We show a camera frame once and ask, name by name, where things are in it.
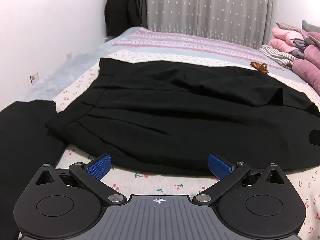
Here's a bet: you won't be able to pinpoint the grey folded cloth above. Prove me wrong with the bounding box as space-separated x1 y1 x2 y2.
290 39 308 58

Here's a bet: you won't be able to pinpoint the black hanging jacket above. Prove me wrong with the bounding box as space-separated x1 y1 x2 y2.
104 0 134 37

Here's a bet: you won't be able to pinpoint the dark cloth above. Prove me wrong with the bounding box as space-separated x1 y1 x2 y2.
0 100 67 240

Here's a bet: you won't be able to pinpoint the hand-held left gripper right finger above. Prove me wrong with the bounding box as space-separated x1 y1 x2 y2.
193 153 285 204

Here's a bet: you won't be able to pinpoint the black pants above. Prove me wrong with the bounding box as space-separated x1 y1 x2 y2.
45 57 320 178

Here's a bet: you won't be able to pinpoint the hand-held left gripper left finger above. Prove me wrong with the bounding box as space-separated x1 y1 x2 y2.
35 154 127 204

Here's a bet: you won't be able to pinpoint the grey hanging garment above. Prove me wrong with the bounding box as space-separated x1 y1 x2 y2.
127 0 148 28

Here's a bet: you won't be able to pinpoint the brown hair claw clip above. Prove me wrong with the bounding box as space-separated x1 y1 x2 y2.
250 61 269 75

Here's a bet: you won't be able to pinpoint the cherry-print bed sheet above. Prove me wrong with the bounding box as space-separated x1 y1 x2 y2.
54 49 320 240

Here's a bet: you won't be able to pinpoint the striped folded cloth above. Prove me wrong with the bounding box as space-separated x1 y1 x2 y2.
259 44 298 70

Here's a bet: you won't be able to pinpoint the grey star-print curtain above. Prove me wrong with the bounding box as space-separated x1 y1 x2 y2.
146 0 274 50

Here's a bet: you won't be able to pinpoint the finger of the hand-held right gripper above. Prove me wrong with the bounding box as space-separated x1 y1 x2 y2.
309 129 320 146

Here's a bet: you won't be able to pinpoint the grey pillow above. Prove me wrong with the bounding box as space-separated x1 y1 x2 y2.
301 20 320 33

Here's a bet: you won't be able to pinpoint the pink striped blanket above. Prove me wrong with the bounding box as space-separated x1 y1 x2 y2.
112 27 284 70

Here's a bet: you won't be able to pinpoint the grey-blue blanket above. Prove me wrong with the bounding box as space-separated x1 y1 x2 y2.
15 26 320 105

